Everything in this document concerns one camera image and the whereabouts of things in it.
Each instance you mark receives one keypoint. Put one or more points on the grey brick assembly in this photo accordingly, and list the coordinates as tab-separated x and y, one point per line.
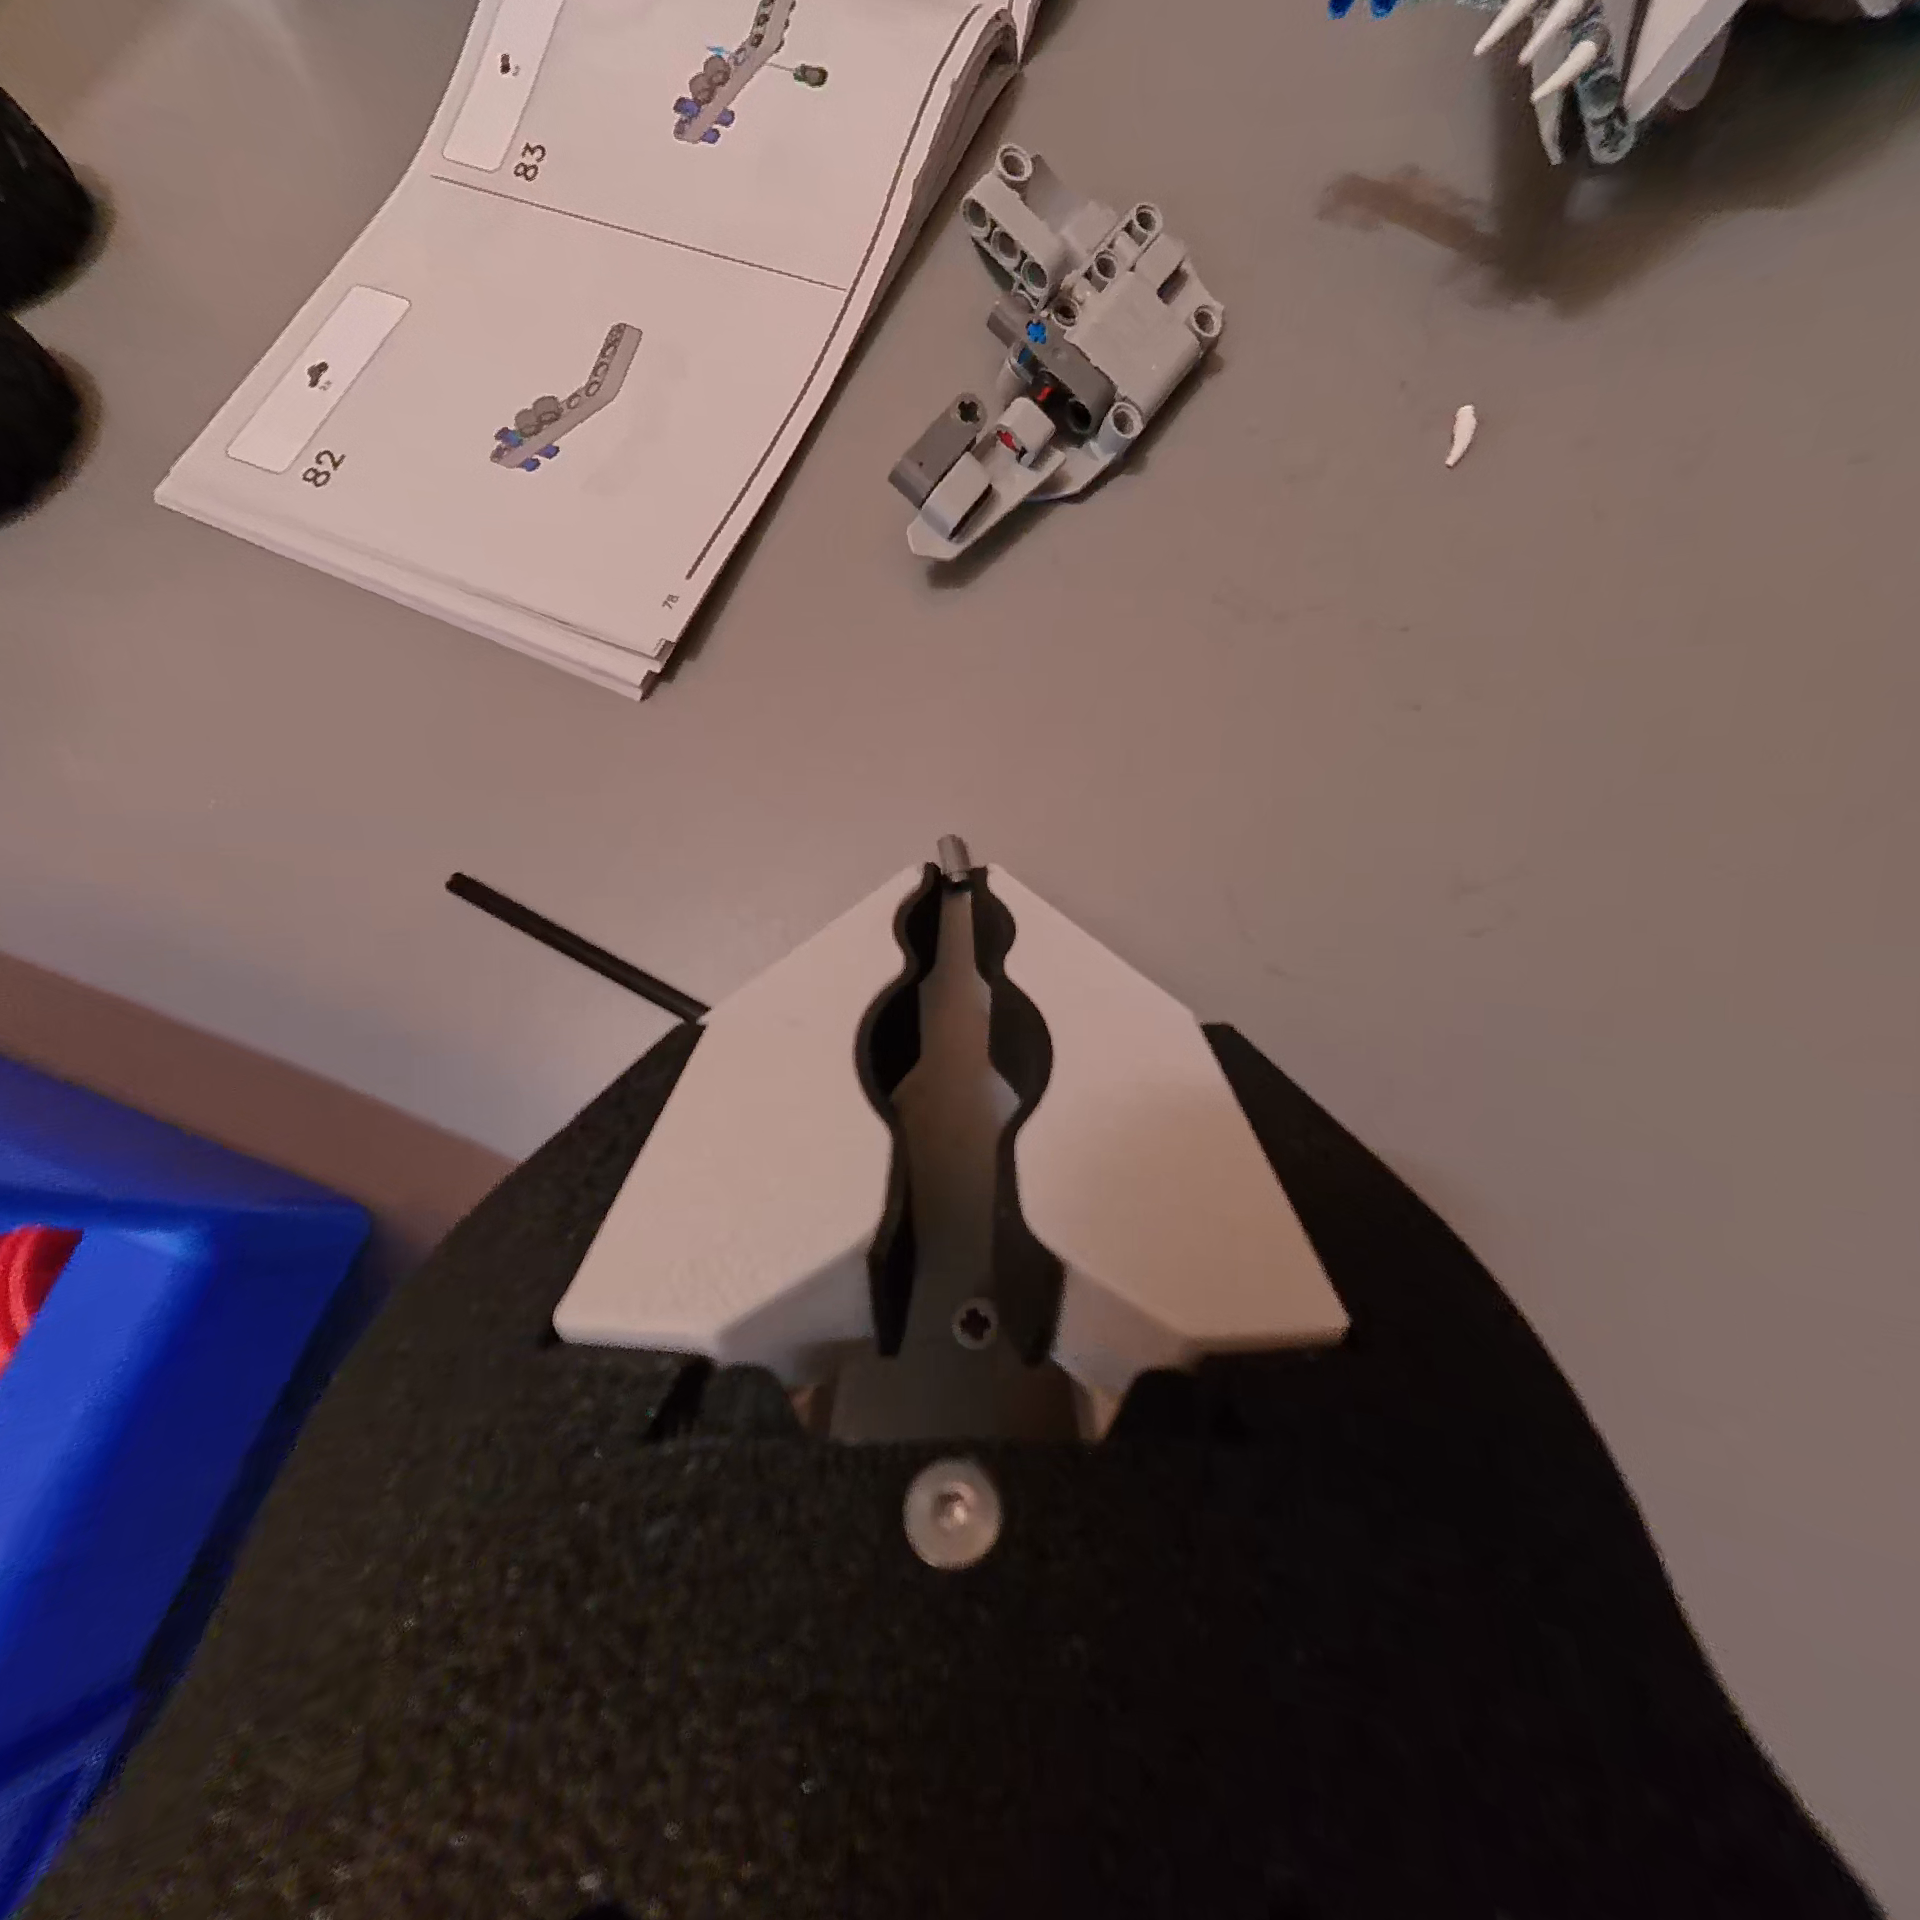
1125	324

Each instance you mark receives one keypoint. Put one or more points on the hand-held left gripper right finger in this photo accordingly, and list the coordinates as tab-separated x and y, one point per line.
1184	1186

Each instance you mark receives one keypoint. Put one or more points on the small grey brick pin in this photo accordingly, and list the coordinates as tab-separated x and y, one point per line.
951	857

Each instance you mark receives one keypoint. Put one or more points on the open instruction booklet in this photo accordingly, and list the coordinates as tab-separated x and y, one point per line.
599	301

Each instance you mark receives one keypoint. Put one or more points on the blue plastic bin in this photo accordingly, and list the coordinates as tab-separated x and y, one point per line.
150	1500

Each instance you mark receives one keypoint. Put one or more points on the small grey bushing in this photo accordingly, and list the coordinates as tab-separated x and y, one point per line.
975	1319

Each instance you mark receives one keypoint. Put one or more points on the white brick tooth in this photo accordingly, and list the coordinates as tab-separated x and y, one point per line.
1463	436

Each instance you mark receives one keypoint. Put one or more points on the long black axle rod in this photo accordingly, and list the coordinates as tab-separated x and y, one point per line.
569	946

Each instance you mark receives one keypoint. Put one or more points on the grey desk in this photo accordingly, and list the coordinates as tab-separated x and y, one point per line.
1349	750

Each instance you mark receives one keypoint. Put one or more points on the red plastic part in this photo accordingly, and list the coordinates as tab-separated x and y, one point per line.
31	1291

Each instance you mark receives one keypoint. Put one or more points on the grey toothed brick jaw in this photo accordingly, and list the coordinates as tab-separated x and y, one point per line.
1622	76

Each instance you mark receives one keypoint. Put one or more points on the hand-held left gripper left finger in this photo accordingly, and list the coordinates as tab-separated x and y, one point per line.
721	1186

